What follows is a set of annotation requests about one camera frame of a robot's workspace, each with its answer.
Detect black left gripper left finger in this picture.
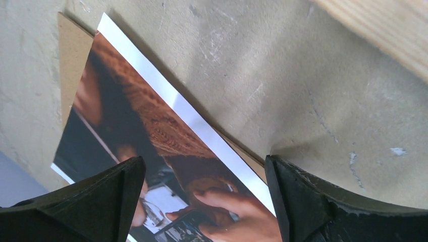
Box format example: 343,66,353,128
1,157,146,241

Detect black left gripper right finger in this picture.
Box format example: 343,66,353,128
264,155,427,241

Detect glossy printed photo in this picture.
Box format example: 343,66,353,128
52,14,282,241

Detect wooden picture frame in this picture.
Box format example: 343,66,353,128
315,0,427,82

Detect brown cardboard backing board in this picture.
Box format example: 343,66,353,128
57,12,268,185

